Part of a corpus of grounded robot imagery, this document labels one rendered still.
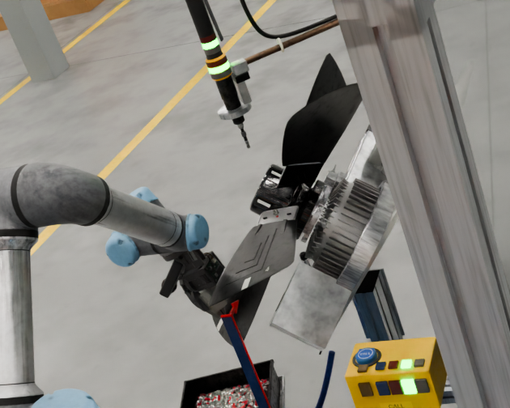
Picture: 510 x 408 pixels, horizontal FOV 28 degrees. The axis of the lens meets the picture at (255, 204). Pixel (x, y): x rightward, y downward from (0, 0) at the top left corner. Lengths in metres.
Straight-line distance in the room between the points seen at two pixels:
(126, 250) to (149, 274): 2.69
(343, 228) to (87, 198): 0.63
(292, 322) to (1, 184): 0.74
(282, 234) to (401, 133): 1.58
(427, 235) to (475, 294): 0.05
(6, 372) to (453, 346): 1.30
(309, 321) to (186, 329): 2.10
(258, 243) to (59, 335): 2.65
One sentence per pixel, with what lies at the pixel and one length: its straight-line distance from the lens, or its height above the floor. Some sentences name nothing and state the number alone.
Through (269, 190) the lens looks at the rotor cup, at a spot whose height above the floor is 1.24.
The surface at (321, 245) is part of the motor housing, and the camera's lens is 2.22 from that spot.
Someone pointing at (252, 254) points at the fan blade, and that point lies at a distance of 2.10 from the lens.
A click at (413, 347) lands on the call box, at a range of 1.89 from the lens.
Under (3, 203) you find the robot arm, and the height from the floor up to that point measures 1.56.
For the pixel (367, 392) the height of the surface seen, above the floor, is 1.04.
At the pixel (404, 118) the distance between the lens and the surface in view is 0.55.
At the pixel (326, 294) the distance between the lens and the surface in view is 2.23.
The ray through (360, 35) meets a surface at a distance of 0.53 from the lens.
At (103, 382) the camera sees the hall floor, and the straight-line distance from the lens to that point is 4.22.
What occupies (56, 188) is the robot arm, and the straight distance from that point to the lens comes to 1.79.
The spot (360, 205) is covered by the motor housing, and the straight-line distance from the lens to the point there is 2.22.
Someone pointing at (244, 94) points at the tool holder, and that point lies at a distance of 2.09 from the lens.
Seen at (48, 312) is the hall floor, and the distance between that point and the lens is 4.92.
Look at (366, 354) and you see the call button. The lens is 1.89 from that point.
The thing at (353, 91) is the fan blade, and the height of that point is 1.42.
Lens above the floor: 2.18
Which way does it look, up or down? 25 degrees down
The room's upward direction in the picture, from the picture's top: 21 degrees counter-clockwise
